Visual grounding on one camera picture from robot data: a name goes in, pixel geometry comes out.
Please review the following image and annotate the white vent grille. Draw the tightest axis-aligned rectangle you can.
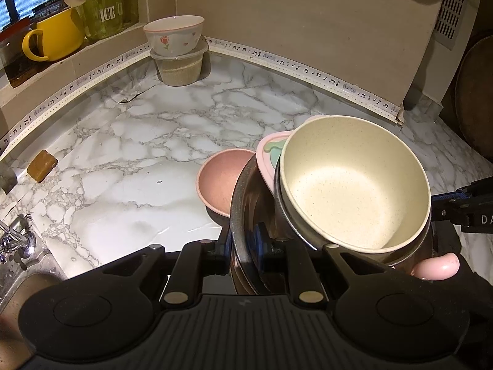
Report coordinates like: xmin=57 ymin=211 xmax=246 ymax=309
xmin=434 ymin=0 xmax=472 ymax=51

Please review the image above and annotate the clear plastic container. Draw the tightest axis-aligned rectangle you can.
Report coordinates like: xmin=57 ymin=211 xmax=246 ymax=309
xmin=150 ymin=40 xmax=209 ymax=86

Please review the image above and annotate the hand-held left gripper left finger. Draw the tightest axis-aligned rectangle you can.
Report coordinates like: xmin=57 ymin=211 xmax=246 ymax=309
xmin=102 ymin=230 xmax=232 ymax=310

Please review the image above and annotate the cream bowl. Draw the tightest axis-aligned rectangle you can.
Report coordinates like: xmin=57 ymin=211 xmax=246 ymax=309
xmin=279 ymin=116 xmax=432 ymax=251

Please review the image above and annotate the chrome faucet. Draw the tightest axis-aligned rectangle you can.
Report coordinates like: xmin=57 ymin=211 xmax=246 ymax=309
xmin=0 ymin=216 xmax=37 ymax=259

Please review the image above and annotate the dark glass jar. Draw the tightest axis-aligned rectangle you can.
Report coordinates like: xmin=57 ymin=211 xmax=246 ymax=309
xmin=0 ymin=29 xmax=31 ymax=87

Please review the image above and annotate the brown soap bar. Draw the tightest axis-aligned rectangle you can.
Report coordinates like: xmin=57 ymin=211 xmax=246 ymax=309
xmin=26 ymin=149 xmax=58 ymax=182

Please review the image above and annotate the floral ceramic bowl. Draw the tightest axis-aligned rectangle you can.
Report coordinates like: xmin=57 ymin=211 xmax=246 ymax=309
xmin=143 ymin=15 xmax=206 ymax=56

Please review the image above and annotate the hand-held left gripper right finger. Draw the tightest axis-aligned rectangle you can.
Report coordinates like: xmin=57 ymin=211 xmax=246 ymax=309
xmin=255 ymin=221 xmax=390 ymax=310

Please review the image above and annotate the yellow mug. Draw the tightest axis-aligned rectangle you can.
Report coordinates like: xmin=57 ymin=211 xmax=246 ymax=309
xmin=22 ymin=8 xmax=85 ymax=62

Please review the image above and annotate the stainless steel bowl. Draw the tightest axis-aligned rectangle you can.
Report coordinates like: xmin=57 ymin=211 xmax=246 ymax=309
xmin=230 ymin=150 xmax=440 ymax=297

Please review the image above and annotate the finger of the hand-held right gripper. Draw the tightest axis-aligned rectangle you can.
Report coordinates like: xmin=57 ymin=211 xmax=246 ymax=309
xmin=430 ymin=184 xmax=475 ymax=223

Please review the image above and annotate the round wooden cutting board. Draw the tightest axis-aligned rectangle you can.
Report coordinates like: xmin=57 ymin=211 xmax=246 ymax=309
xmin=449 ymin=35 xmax=493 ymax=162

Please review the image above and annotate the white patterned edge tape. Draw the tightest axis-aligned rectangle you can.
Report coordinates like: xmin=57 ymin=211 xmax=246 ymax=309
xmin=0 ymin=36 xmax=403 ymax=155

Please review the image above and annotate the pink bear-shaped plate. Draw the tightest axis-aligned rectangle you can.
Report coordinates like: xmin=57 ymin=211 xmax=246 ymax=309
xmin=196 ymin=148 xmax=257 ymax=216

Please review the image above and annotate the steel sink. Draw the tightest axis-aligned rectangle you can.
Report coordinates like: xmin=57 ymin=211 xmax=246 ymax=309
xmin=0 ymin=235 xmax=68 ymax=317

